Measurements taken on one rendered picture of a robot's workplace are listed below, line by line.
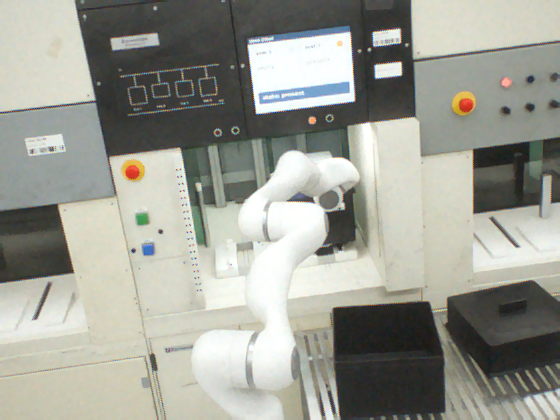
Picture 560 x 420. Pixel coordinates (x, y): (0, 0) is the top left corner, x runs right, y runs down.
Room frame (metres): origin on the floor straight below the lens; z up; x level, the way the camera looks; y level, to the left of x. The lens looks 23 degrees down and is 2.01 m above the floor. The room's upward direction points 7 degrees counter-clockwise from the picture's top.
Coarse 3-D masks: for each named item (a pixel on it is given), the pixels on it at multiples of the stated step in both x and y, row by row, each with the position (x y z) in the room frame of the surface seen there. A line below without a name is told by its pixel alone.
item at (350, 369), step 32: (352, 320) 1.82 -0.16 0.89; (384, 320) 1.81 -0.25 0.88; (416, 320) 1.81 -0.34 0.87; (352, 352) 1.82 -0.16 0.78; (384, 352) 1.81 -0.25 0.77; (416, 352) 1.80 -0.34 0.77; (352, 384) 1.55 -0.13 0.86; (384, 384) 1.55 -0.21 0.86; (416, 384) 1.54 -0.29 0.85; (352, 416) 1.55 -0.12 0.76
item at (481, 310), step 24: (504, 288) 1.95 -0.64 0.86; (528, 288) 1.93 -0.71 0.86; (456, 312) 1.86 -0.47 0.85; (480, 312) 1.83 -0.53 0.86; (504, 312) 1.81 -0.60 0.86; (528, 312) 1.80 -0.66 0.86; (552, 312) 1.79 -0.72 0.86; (456, 336) 1.86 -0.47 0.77; (480, 336) 1.71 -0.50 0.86; (504, 336) 1.70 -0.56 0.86; (528, 336) 1.68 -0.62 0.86; (552, 336) 1.69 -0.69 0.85; (480, 360) 1.71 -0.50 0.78; (504, 360) 1.66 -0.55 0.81; (528, 360) 1.68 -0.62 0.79; (552, 360) 1.69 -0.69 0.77
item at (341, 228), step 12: (312, 156) 2.34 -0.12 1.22; (324, 156) 2.33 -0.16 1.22; (348, 192) 2.23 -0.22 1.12; (348, 204) 2.23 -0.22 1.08; (336, 216) 2.23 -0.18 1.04; (348, 216) 2.23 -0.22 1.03; (336, 228) 2.23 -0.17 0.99; (348, 228) 2.23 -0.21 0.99; (336, 240) 2.23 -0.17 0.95; (348, 240) 2.23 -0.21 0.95
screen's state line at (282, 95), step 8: (296, 88) 2.03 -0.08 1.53; (304, 88) 2.03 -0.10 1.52; (312, 88) 2.03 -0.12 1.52; (320, 88) 2.03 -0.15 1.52; (328, 88) 2.03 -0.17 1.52; (336, 88) 2.03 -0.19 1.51; (344, 88) 2.03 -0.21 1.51; (264, 96) 2.02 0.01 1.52; (272, 96) 2.02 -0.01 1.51; (280, 96) 2.02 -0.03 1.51; (288, 96) 2.02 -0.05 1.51; (296, 96) 2.03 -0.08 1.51; (304, 96) 2.03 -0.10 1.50; (312, 96) 2.03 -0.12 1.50; (320, 96) 2.03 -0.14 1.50
